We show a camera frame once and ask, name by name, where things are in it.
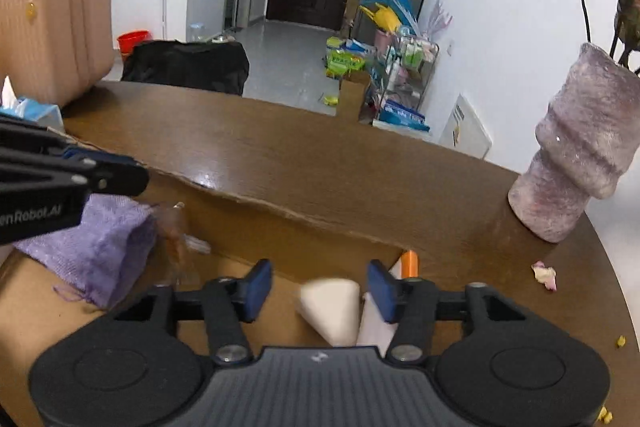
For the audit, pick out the red bucket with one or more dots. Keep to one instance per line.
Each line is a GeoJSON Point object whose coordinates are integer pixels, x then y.
{"type": "Point", "coordinates": [132, 44]}

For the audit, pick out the clear water jug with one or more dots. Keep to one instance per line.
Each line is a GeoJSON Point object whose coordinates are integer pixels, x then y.
{"type": "Point", "coordinates": [196, 33]}

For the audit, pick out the orange tube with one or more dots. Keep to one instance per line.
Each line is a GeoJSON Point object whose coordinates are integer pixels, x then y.
{"type": "Point", "coordinates": [410, 264]}

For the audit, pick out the pink textured vase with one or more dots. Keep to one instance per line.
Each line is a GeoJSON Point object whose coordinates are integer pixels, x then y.
{"type": "Point", "coordinates": [580, 142]}

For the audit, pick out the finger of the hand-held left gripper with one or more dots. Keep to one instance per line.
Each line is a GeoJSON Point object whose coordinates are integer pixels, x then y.
{"type": "Point", "coordinates": [75, 152]}
{"type": "Point", "coordinates": [117, 179]}

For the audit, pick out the black duffel bag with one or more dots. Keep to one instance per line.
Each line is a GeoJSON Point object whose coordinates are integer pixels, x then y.
{"type": "Point", "coordinates": [185, 67]}

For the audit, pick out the blue tissue pack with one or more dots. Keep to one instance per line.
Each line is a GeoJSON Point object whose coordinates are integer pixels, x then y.
{"type": "Point", "coordinates": [30, 112]}

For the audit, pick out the fallen pink petal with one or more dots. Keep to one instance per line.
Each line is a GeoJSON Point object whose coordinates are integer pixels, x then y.
{"type": "Point", "coordinates": [545, 274]}

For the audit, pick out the lavender decorative branches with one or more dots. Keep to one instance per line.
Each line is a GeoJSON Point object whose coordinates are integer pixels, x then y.
{"type": "Point", "coordinates": [437, 17]}

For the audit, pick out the scattered yellow flower bits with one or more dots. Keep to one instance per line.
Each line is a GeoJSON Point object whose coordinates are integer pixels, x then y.
{"type": "Point", "coordinates": [621, 341]}

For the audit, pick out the orange pumpkin print cardboard box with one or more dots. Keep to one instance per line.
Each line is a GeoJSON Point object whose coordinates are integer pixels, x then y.
{"type": "Point", "coordinates": [310, 237]}

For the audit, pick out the green snack packs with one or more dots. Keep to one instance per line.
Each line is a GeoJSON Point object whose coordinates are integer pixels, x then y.
{"type": "Point", "coordinates": [345, 59]}

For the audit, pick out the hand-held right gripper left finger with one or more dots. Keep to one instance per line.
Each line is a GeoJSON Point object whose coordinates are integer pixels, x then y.
{"type": "Point", "coordinates": [257, 287]}

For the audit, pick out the purple knitted towel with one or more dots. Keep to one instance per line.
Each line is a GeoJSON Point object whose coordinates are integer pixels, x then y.
{"type": "Point", "coordinates": [95, 247]}

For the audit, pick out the brown cardboard carton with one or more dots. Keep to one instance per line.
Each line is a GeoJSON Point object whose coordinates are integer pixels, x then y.
{"type": "Point", "coordinates": [352, 99]}

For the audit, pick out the white pole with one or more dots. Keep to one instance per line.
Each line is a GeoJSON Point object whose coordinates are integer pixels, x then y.
{"type": "Point", "coordinates": [164, 7]}

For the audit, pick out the white soft wedge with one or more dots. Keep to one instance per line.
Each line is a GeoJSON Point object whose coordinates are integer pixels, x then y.
{"type": "Point", "coordinates": [330, 307]}

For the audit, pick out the clear plastic wrap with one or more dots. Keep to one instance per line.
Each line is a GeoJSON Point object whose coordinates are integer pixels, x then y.
{"type": "Point", "coordinates": [177, 242]}

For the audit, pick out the white leaning board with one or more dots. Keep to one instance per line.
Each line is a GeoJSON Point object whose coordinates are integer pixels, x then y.
{"type": "Point", "coordinates": [467, 129]}

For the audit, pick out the pink hard suitcase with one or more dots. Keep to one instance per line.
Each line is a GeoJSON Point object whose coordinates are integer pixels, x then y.
{"type": "Point", "coordinates": [50, 32]}

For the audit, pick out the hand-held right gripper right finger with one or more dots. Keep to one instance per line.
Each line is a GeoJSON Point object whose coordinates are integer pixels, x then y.
{"type": "Point", "coordinates": [380, 292]}

